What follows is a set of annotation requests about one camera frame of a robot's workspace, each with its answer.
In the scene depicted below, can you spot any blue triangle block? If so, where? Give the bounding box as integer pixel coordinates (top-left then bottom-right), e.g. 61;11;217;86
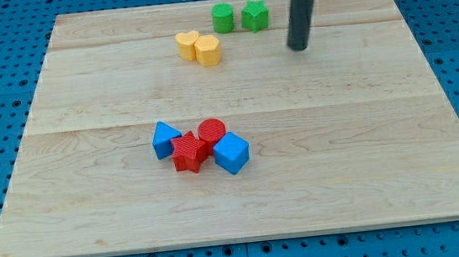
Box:
152;121;182;160

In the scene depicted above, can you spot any light wooden board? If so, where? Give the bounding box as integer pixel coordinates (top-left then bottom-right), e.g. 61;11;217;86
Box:
0;0;459;257

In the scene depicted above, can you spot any yellow heart block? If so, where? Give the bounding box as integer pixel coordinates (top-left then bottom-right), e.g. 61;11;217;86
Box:
174;30;200;61

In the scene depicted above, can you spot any red star block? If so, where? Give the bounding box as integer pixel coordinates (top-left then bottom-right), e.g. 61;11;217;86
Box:
171;130;208;173

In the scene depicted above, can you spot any green cylinder block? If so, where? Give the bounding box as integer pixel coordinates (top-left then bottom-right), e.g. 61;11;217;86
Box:
211;3;235;34

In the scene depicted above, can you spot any red cylinder block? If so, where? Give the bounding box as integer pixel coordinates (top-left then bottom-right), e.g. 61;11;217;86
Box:
198;118;226;155

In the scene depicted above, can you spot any yellow hexagon block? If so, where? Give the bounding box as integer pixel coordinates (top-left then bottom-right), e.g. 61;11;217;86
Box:
194;35;222;67

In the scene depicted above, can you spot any green star block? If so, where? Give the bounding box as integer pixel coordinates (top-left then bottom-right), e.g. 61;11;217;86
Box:
241;0;269;33

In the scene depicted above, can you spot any blue cube block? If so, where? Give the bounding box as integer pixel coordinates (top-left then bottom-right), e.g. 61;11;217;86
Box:
213;132;250;175

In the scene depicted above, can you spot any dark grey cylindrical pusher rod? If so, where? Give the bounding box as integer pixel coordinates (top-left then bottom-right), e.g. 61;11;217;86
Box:
287;0;314;51

